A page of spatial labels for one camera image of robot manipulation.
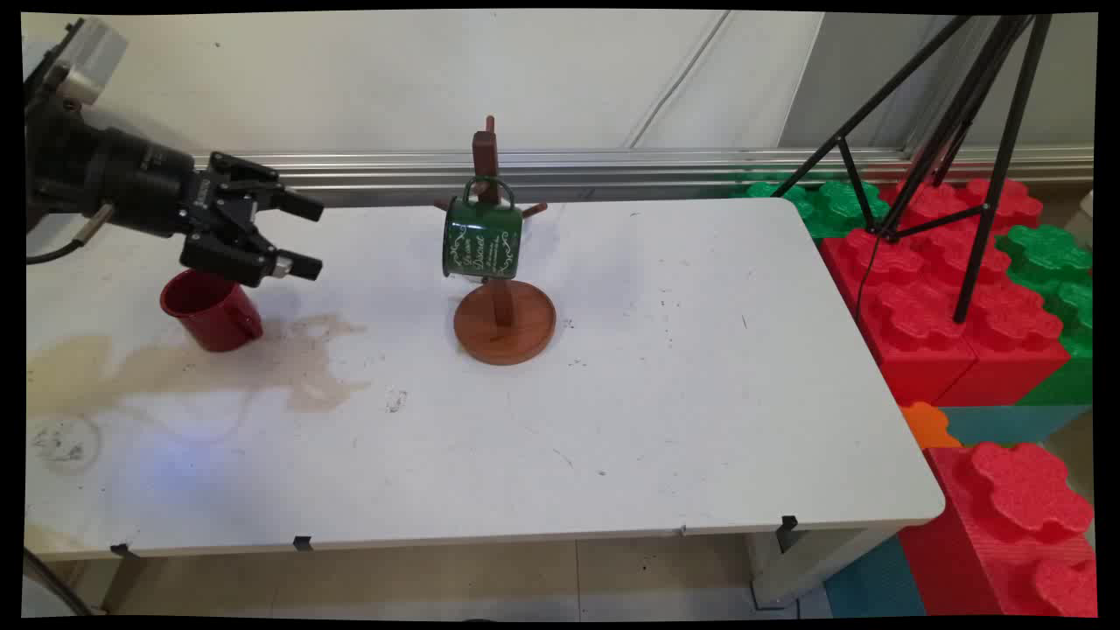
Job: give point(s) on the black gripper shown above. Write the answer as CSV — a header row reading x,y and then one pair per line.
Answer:
x,y
122,179

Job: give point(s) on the green enamel mug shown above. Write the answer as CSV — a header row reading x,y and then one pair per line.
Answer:
x,y
481,241

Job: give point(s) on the red mug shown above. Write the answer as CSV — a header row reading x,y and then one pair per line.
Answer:
x,y
214,315

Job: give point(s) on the wooden mug tree stand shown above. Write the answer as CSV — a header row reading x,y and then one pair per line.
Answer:
x,y
506,328

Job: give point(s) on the black table edge clip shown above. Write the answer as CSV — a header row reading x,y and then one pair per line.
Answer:
x,y
123,551
788,523
303,543

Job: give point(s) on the black rod under table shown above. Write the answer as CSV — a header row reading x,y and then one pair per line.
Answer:
x,y
57,582

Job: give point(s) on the small green foam block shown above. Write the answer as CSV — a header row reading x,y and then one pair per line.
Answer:
x,y
840,206

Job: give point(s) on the white table leg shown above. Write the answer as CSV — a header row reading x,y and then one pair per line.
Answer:
x,y
814,560

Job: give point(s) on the orange foam piece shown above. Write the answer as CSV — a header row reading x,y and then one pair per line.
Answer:
x,y
927,426

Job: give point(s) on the teal foam block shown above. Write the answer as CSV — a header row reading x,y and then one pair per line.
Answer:
x,y
875,582

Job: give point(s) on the black tripod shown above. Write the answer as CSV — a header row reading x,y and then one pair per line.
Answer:
x,y
984,175

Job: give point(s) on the teal foam mat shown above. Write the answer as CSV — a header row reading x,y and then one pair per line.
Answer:
x,y
1006,424

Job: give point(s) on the large green foam block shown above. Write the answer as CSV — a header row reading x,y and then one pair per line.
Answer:
x,y
1054,262

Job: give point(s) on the tall red foam block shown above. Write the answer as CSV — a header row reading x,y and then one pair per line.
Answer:
x,y
1015,525

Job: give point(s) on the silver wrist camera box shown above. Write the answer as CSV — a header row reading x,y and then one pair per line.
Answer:
x,y
87,57

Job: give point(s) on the aluminium rail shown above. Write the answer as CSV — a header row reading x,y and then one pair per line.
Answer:
x,y
656,171

